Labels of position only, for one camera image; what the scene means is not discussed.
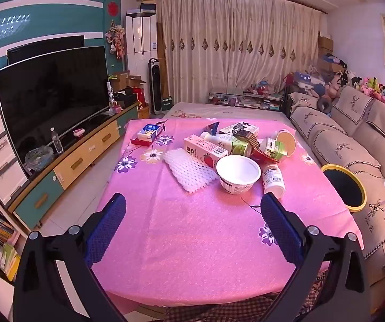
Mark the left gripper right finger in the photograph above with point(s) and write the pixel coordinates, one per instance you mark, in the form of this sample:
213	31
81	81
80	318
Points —
345	292

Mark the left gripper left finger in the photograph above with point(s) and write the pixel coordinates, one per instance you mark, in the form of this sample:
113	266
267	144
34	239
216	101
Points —
39	293

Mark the white foam fruit net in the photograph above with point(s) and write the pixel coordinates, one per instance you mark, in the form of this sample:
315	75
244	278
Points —
191	173

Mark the yellow rimmed black trash bin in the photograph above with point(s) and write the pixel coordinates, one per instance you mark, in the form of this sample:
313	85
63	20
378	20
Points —
347	185

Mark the beige sofa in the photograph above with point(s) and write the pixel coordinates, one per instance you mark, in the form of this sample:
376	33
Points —
352	136

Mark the wooden tv cabinet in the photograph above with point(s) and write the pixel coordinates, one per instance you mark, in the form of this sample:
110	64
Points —
47	186

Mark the grey neck pillow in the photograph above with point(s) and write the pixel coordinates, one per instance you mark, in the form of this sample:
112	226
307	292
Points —
324	105

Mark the beige paper cup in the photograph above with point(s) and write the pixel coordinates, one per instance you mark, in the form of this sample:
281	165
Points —
288	140

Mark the pile of plush toys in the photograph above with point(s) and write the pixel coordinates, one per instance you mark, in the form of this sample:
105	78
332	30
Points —
368	86

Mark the white pill bottle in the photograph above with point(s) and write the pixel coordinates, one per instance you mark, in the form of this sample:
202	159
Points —
273	181

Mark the green label yogurt bottle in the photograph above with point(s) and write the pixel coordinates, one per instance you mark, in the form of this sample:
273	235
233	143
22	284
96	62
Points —
273	149

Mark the red snack wrapper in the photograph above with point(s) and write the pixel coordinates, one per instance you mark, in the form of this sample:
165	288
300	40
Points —
259	155

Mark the blue white plush toy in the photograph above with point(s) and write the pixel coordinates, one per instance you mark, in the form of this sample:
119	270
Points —
304	82

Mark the clear water bottle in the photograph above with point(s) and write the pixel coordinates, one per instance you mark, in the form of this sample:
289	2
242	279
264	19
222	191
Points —
56	141

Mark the low shelf of toys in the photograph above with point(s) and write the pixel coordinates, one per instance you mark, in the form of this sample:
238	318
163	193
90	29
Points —
267	102

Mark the pink floral tablecloth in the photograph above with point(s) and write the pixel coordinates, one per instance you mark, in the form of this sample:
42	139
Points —
178	248

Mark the white floral print carton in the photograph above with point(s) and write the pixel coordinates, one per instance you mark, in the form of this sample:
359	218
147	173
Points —
233	129

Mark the pink strawberry milk carton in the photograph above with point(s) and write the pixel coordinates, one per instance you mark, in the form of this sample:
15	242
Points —
203	150

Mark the blue white small box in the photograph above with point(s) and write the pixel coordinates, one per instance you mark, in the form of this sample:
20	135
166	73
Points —
149	132

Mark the large black television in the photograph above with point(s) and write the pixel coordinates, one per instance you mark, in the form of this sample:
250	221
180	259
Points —
52	92

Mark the cream patterned curtain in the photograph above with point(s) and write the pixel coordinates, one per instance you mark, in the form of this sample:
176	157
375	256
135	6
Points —
229	45

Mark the floral bed mattress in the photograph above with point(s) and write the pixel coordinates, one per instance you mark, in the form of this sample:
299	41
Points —
211	111

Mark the black tower fan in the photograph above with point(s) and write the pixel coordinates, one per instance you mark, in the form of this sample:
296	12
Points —
155	86

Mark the white standing air conditioner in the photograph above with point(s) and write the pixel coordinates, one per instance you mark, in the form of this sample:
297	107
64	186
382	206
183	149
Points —
141	46

